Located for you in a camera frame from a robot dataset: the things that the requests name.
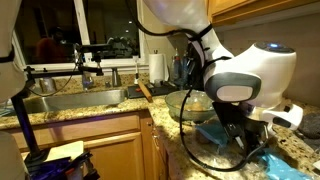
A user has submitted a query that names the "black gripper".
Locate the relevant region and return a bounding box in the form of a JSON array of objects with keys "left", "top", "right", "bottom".
[{"left": 212, "top": 102, "right": 268, "bottom": 154}]

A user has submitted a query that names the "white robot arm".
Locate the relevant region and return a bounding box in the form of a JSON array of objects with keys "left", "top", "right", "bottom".
[{"left": 143, "top": 0, "right": 303, "bottom": 146}]

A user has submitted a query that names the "glass bowl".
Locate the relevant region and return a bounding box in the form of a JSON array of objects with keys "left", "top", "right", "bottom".
[{"left": 165, "top": 90, "right": 216, "bottom": 122}]

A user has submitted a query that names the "paper towel roll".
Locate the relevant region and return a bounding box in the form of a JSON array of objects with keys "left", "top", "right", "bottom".
[{"left": 149, "top": 54, "right": 165, "bottom": 83}]

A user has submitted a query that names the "wooden lower cabinet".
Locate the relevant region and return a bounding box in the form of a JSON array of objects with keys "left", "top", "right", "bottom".
[{"left": 0, "top": 109, "right": 169, "bottom": 180}]

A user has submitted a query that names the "wooden cabinet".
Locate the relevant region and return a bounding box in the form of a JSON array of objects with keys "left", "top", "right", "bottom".
[
  {"left": 205, "top": 0, "right": 320, "bottom": 26},
  {"left": 0, "top": 109, "right": 169, "bottom": 180}
]

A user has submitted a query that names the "wooden upper cabinet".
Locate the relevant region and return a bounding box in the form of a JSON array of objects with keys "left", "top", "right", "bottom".
[{"left": 205, "top": 0, "right": 320, "bottom": 26}]

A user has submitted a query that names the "stainless steel sink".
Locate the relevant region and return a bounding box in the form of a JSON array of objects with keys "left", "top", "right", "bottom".
[{"left": 24, "top": 90, "right": 127, "bottom": 114}]

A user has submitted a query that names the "black stand pole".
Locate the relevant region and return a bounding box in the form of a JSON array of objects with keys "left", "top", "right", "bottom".
[{"left": 10, "top": 93, "right": 51, "bottom": 168}]

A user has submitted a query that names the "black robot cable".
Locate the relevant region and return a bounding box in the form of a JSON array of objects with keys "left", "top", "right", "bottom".
[{"left": 125, "top": 0, "right": 271, "bottom": 173}]

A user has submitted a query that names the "black tray with wooden handle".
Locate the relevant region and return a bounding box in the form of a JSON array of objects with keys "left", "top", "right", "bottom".
[{"left": 127, "top": 82, "right": 177, "bottom": 102}]

